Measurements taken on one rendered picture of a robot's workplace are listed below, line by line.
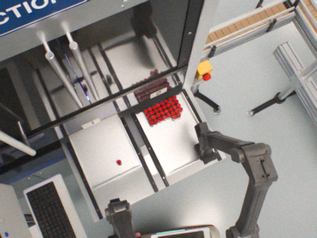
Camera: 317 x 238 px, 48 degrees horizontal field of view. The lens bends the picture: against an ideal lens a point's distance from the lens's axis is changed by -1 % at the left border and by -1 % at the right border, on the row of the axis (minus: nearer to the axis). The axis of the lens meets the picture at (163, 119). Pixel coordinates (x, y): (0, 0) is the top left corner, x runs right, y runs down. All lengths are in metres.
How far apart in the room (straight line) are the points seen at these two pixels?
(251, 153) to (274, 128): 1.73
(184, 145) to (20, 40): 1.08
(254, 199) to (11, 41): 0.82
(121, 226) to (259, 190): 0.45
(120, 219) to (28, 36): 0.63
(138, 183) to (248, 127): 1.28
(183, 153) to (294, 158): 1.27
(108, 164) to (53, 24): 1.00
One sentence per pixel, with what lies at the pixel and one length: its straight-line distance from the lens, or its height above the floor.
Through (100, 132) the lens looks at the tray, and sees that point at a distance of 1.79.
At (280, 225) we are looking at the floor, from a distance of 2.77.
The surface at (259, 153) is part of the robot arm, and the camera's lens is 1.13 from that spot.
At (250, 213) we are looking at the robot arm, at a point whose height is 1.41.
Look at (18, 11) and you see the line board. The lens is 0.81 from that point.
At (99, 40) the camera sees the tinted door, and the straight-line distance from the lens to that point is 1.05.
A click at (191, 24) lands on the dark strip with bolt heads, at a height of 1.56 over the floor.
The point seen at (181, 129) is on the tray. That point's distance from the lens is 1.78.
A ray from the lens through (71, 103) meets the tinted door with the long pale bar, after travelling 1.38.
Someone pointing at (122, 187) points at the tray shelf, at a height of 0.88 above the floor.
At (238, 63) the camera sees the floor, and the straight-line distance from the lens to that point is 2.94.
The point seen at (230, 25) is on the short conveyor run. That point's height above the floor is 0.94.
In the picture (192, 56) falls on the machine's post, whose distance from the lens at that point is 1.47.
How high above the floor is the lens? 2.61
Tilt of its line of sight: 75 degrees down
